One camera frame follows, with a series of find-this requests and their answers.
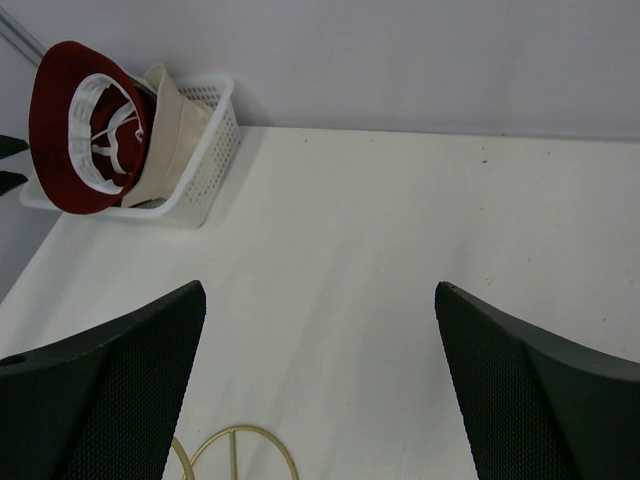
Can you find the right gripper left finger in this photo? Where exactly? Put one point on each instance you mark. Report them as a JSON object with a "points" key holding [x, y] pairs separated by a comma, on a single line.
{"points": [[103, 403]]}

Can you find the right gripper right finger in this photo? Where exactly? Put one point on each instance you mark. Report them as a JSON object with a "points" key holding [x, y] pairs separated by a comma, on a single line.
{"points": [[534, 404]]}

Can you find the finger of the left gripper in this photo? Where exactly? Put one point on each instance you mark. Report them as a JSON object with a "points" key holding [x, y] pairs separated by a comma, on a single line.
{"points": [[10, 146], [9, 181]]}

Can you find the dark red bucket hat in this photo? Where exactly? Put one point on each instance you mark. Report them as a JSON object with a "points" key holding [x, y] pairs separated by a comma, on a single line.
{"points": [[90, 125]]}

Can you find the beige bucket hat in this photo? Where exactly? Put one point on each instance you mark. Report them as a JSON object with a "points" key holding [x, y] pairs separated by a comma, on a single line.
{"points": [[178, 126]]}

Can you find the white plastic basket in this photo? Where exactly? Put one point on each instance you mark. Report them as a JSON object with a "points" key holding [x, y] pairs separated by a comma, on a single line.
{"points": [[190, 202]]}

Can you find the gold wire hat stand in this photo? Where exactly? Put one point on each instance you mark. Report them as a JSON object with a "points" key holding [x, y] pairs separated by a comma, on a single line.
{"points": [[188, 463]]}

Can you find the left aluminium frame post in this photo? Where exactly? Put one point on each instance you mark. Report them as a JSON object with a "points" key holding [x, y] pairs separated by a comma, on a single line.
{"points": [[20, 39]]}

